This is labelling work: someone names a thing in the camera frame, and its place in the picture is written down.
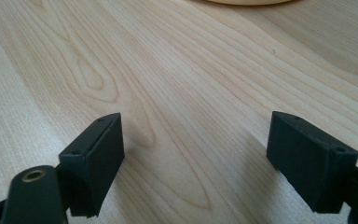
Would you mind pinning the cream round plate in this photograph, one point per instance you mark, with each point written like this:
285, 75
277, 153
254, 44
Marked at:
248, 1

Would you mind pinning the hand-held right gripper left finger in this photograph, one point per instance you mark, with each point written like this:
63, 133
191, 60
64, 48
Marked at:
96, 168

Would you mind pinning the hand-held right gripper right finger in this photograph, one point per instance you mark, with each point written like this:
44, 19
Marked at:
307, 161

